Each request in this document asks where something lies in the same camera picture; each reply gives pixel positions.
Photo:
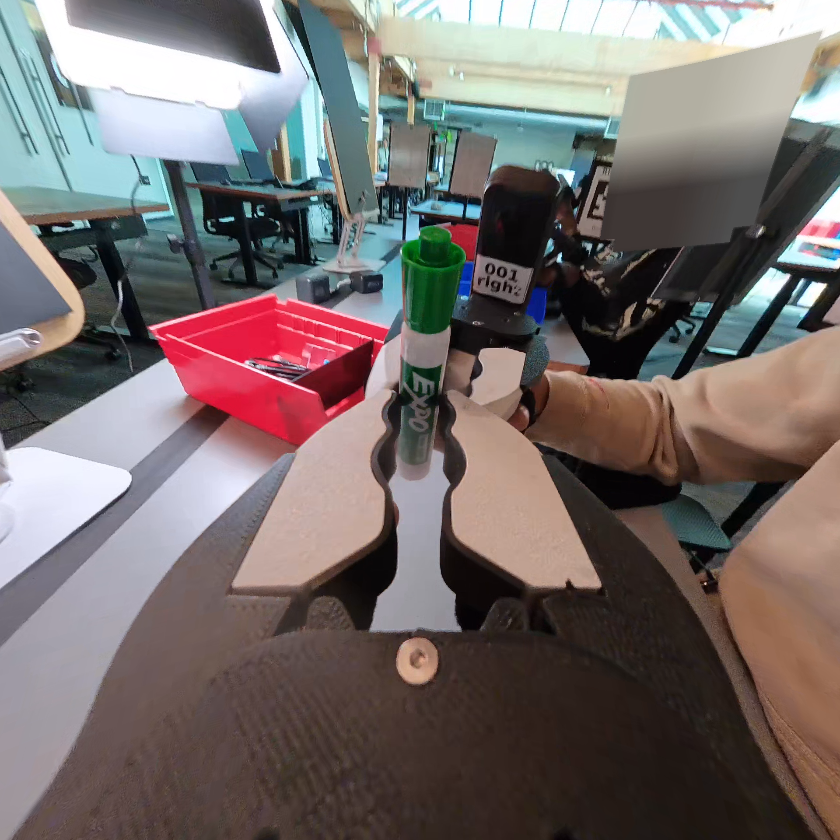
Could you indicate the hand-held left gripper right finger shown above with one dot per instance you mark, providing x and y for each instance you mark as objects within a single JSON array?
[{"x": 518, "y": 512}]

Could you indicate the white board stand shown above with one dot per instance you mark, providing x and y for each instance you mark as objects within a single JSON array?
[{"x": 59, "y": 492}]

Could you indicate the blue plastic bin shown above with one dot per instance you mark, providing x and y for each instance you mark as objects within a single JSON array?
[{"x": 538, "y": 307}]

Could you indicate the green marker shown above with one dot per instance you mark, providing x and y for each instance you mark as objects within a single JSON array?
[{"x": 426, "y": 295}]

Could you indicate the black panel on tripod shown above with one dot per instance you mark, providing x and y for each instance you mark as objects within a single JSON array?
[{"x": 754, "y": 275}]

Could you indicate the person's right hand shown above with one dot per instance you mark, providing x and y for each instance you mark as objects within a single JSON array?
[{"x": 523, "y": 415}]

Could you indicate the black power adapter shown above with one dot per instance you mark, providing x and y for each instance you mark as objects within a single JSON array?
[
  {"x": 318, "y": 287},
  {"x": 366, "y": 282}
]

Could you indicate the red plastic bin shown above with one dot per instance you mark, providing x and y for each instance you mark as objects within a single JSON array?
[
  {"x": 471, "y": 241},
  {"x": 236, "y": 400}
]

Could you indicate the black office chair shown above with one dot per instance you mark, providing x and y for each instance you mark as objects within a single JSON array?
[{"x": 236, "y": 229}]

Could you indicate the wooden office desk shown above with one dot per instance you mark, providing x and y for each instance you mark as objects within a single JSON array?
[
  {"x": 79, "y": 203},
  {"x": 262, "y": 190}
]

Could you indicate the brown pegboard panel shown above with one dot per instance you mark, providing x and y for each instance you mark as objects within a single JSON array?
[
  {"x": 408, "y": 157},
  {"x": 472, "y": 164}
]

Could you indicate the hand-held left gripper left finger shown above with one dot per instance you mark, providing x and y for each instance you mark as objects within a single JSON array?
[{"x": 315, "y": 512}]

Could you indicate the black hand tool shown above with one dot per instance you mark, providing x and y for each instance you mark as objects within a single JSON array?
[{"x": 275, "y": 367}]

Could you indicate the white studio light panel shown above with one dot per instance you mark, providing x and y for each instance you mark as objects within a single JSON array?
[{"x": 157, "y": 124}]

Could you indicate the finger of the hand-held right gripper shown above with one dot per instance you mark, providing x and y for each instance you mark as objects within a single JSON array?
[
  {"x": 387, "y": 367},
  {"x": 502, "y": 387}
]

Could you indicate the teal office chair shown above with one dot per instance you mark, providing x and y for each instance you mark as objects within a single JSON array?
[{"x": 695, "y": 522}]

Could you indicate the wood-edged black board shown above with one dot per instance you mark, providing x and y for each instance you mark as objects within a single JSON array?
[{"x": 26, "y": 289}]

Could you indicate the black light stand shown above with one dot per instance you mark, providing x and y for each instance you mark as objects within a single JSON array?
[{"x": 187, "y": 229}]

